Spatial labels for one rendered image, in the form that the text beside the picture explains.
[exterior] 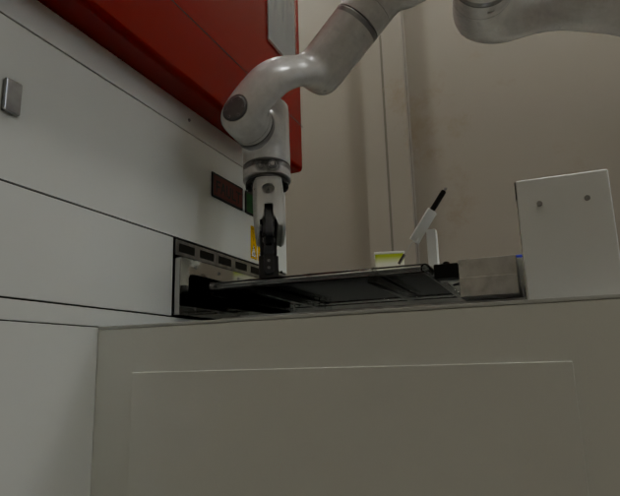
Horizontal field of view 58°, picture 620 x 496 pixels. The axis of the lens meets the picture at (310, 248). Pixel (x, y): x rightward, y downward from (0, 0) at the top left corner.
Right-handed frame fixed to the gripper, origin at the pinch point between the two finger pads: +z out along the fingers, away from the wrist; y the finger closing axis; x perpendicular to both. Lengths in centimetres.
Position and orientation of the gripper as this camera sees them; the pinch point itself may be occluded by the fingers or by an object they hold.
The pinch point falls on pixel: (268, 269)
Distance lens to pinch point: 93.3
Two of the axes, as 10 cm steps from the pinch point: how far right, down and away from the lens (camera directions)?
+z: 0.4, 9.4, -3.4
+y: -0.9, 3.4, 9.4
